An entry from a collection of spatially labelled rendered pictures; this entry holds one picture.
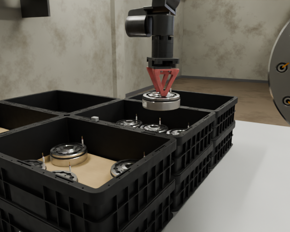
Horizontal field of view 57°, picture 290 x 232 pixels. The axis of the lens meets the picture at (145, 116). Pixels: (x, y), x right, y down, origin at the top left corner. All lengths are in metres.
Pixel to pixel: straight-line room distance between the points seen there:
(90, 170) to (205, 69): 7.85
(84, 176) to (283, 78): 0.52
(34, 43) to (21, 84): 0.56
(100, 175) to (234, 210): 0.39
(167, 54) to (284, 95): 0.39
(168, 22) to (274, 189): 0.62
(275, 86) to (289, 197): 0.62
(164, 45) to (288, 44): 0.38
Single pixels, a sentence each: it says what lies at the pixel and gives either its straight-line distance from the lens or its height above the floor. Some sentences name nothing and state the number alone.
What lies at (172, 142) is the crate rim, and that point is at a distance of 0.64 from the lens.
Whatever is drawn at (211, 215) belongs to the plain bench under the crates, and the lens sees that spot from 0.81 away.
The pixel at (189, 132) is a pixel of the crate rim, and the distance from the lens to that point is 0.73.
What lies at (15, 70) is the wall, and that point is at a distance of 3.63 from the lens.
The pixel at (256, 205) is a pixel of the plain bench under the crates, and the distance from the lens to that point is 0.88.
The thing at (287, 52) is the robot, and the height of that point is 1.15.
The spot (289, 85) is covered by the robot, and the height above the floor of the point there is 1.11.
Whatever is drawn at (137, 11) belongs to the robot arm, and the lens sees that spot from 0.76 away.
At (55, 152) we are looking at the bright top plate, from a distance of 0.80.
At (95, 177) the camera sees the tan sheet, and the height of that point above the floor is 0.83.
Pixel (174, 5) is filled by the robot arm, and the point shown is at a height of 1.25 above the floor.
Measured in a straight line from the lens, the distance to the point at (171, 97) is 0.70.
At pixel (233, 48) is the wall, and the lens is 8.27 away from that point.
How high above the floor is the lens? 1.16
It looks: 16 degrees down
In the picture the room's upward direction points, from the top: straight up
